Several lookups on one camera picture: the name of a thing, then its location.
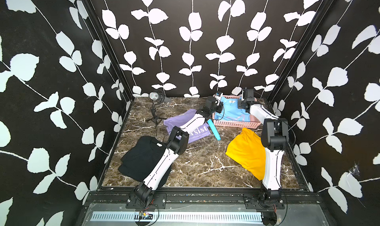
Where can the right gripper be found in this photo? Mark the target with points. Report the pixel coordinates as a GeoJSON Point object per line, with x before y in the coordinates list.
{"type": "Point", "coordinates": [240, 103]}

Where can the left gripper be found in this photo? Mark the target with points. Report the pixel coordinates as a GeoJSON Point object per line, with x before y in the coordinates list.
{"type": "Point", "coordinates": [218, 108]}

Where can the light blue butterfly t-shirt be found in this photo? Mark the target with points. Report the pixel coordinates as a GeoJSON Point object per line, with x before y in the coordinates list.
{"type": "Point", "coordinates": [231, 112]}

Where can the purple Persist t-shirt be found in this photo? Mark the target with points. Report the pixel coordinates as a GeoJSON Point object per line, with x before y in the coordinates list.
{"type": "Point", "coordinates": [179, 120]}

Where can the yellow t-shirt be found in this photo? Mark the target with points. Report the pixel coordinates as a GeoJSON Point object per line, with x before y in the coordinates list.
{"type": "Point", "coordinates": [247, 150]}

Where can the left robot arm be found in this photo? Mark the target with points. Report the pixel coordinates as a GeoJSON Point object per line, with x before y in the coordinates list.
{"type": "Point", "coordinates": [176, 146]}

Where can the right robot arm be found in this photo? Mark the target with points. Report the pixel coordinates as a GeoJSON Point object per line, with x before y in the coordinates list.
{"type": "Point", "coordinates": [274, 138]}

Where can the pink plastic basket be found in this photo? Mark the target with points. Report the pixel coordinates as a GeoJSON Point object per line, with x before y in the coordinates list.
{"type": "Point", "coordinates": [253, 124]}

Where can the blue toy microphone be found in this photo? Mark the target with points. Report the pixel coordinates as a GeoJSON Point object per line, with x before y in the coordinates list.
{"type": "Point", "coordinates": [214, 130]}

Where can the black t-shirt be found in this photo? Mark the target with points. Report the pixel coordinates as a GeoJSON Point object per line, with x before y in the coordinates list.
{"type": "Point", "coordinates": [139, 161]}

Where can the small circuit board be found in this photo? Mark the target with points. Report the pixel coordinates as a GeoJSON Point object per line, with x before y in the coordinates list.
{"type": "Point", "coordinates": [145, 216]}

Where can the white perforated strip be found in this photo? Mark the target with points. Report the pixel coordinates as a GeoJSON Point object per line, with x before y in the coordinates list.
{"type": "Point", "coordinates": [181, 217]}

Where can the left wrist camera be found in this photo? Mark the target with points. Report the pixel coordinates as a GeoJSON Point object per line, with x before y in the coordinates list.
{"type": "Point", "coordinates": [218, 95]}

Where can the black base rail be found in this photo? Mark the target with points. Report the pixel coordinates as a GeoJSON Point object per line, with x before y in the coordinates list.
{"type": "Point", "coordinates": [248, 197]}

